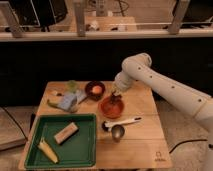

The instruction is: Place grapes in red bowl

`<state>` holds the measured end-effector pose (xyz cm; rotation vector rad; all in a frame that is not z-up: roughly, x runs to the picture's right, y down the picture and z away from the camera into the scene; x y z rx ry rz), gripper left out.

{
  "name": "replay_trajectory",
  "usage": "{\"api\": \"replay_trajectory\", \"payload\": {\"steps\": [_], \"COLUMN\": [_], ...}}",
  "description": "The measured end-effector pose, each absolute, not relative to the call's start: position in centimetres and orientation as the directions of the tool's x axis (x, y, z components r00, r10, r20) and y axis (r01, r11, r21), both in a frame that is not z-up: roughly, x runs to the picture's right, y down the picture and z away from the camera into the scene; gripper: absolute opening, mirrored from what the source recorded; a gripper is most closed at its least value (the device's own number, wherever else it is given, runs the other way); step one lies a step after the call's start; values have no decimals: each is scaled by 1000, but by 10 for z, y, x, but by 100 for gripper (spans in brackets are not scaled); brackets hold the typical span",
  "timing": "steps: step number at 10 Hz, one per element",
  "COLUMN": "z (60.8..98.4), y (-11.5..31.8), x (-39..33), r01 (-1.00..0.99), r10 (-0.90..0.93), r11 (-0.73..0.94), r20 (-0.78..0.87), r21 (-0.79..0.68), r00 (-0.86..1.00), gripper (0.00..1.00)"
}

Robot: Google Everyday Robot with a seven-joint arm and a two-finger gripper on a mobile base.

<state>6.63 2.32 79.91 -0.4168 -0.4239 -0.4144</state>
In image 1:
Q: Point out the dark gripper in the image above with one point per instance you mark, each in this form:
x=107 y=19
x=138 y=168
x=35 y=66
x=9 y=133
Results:
x=115 y=97

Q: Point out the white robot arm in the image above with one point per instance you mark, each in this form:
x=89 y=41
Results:
x=186 y=99

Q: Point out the red bowl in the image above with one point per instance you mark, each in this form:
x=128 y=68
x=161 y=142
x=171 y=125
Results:
x=111 y=110

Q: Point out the dark brown bowl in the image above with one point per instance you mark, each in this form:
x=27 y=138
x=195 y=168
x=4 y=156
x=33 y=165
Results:
x=88 y=90

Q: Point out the orange egg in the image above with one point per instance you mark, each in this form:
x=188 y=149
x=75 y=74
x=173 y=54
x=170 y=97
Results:
x=96 y=90

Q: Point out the metal measuring cup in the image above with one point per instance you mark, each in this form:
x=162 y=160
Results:
x=118 y=132

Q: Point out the green cup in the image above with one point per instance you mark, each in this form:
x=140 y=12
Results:
x=72 y=86

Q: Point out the blue cloth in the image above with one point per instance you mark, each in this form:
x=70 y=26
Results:
x=69 y=102

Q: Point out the wooden block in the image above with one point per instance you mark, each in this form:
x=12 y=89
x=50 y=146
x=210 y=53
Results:
x=66 y=132

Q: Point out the green plastic tray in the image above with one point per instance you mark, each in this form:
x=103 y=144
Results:
x=77 y=151

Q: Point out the yellow corn cob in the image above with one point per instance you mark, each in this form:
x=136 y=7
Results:
x=48 y=151

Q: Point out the white handled spoon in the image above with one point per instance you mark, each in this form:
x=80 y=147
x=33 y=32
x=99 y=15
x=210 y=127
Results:
x=107 y=125

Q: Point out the wooden frame rail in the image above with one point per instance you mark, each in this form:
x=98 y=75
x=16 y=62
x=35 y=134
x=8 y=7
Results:
x=50 y=20

